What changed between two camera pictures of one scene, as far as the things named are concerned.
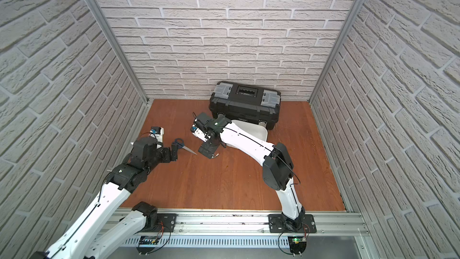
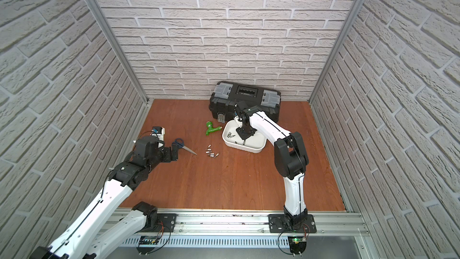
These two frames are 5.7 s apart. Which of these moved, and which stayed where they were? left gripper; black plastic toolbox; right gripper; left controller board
Moved: right gripper
Stayed: black plastic toolbox; left gripper; left controller board
